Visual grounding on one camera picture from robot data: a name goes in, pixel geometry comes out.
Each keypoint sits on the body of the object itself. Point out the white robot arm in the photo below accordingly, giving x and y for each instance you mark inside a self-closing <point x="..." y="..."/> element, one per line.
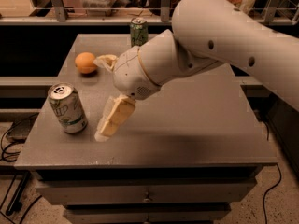
<point x="204" y="35"/>

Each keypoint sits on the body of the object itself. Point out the white green 7up can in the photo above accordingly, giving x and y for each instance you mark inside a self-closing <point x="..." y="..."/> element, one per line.
<point x="67" y="107"/>

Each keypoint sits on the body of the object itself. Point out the green soda can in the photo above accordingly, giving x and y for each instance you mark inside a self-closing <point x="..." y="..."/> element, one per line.
<point x="138" y="31"/>

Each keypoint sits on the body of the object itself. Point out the upper drawer with knob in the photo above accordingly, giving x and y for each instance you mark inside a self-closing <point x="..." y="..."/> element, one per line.
<point x="146" y="191"/>

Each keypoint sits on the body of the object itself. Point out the clear plastic container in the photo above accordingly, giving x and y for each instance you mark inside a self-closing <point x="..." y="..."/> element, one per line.
<point x="100" y="8"/>

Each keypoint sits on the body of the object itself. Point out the lower drawer with knob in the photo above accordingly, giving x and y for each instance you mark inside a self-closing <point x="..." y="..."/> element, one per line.
<point x="147" y="214"/>

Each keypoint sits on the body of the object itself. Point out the metal railing shelf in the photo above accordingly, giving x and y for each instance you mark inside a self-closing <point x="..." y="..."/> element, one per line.
<point x="268" y="12"/>

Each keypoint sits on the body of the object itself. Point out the drawer with knob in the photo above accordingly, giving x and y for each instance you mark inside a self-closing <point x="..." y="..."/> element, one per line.
<point x="146" y="191"/>
<point x="147" y="214"/>

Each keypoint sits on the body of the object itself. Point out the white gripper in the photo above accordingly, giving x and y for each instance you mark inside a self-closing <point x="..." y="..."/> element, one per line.
<point x="132" y="73"/>

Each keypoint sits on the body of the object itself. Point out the grey power adapter box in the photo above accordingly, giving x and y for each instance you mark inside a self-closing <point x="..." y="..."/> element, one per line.
<point x="19" y="131"/>

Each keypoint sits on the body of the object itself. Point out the orange fruit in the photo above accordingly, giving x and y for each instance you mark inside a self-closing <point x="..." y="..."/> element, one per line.
<point x="84" y="63"/>

